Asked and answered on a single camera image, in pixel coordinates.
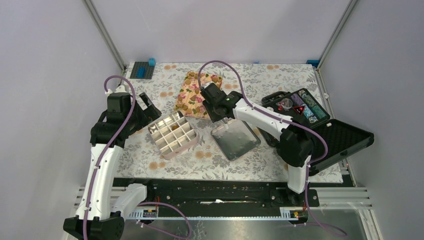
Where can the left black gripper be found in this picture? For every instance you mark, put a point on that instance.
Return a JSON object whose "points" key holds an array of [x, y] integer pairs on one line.
{"points": [[148, 114]]}

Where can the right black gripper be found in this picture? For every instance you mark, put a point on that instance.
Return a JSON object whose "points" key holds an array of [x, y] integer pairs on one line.
{"points": [[214, 118]]}

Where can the compartmented metal chocolate tin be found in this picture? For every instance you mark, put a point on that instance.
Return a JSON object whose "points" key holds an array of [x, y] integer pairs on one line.
{"points": [[173, 134]]}

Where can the silver metal tongs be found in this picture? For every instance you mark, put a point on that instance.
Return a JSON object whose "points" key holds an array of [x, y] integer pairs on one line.
{"points": [[225, 123]]}

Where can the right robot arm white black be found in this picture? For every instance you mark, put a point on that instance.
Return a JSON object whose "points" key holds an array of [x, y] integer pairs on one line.
{"points": [[295, 143]]}

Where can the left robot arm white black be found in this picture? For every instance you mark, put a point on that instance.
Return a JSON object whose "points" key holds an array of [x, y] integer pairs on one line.
{"points": [[96, 218]]}

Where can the grey lego baseplate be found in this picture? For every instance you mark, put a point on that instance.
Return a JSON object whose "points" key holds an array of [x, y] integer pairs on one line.
{"points": [[142, 70]]}

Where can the floral rectangular tray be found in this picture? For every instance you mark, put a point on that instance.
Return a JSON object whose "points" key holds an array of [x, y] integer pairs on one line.
{"points": [[189, 100]]}

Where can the silver tin lid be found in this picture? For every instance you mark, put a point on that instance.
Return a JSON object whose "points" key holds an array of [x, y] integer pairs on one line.
{"points": [[237, 141]]}

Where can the floral table mat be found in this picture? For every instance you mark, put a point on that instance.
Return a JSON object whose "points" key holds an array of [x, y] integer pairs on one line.
{"points": [[204, 160]]}

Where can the clear plastic cup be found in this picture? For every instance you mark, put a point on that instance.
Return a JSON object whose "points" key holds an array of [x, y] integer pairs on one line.
{"points": [[286, 103]]}

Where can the black poker chip case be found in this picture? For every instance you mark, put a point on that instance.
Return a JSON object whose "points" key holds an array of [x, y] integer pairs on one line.
{"points": [[343, 139]]}

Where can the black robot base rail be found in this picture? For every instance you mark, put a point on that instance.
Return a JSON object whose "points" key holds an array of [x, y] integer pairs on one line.
{"points": [[222, 198]]}

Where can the blue corner bracket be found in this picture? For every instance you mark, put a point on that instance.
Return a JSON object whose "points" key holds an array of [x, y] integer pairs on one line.
{"points": [[314, 63]]}

